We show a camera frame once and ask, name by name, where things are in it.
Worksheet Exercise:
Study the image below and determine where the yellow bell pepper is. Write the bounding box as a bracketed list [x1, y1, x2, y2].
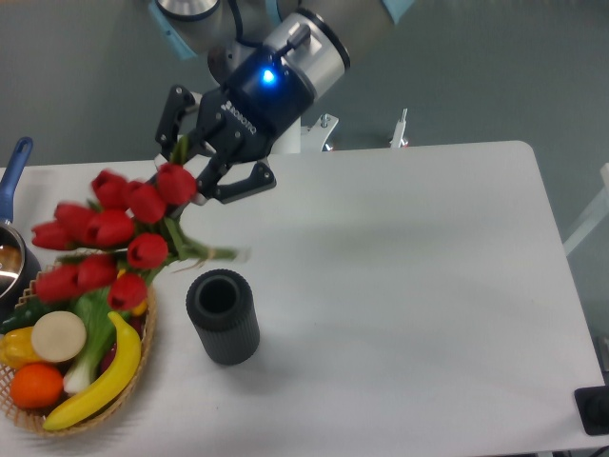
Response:
[1, 327, 44, 369]

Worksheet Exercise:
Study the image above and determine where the green bok choy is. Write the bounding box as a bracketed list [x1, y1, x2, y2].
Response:
[64, 287, 115, 396]

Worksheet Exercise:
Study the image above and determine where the green cucumber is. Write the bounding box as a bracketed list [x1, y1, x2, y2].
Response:
[0, 296, 52, 335]

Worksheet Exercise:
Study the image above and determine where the orange fruit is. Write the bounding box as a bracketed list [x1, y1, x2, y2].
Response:
[10, 363, 64, 409]

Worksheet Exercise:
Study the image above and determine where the beige round disc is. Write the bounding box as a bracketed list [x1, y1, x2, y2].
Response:
[30, 311, 87, 363]

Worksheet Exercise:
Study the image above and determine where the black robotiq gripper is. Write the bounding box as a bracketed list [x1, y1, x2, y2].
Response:
[155, 55, 314, 206]

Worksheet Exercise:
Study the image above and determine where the black device at edge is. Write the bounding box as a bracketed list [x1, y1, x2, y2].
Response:
[574, 386, 608, 436]

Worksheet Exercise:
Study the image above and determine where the white frame at right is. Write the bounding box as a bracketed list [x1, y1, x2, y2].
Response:
[562, 163, 608, 256]

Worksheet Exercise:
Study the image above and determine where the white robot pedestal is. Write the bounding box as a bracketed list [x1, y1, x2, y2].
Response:
[271, 118, 302, 155]

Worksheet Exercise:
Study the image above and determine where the red tulip bouquet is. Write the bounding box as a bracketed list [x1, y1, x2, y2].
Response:
[32, 138, 248, 310]

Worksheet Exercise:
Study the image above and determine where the woven wicker basket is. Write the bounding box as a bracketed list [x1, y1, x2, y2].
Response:
[1, 287, 157, 438]

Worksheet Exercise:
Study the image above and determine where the dark grey ribbed vase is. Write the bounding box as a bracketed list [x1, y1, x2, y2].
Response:
[186, 268, 261, 366]

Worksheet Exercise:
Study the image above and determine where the yellow lemon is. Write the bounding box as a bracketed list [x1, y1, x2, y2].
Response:
[112, 270, 147, 315]

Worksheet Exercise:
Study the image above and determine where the yellow banana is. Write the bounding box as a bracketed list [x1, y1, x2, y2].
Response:
[43, 311, 142, 432]

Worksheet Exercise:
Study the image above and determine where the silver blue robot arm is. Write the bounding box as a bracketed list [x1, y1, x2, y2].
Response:
[149, 1, 410, 204]

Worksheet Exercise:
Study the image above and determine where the blue handled saucepan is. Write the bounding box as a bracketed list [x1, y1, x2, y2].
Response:
[1, 136, 41, 320]

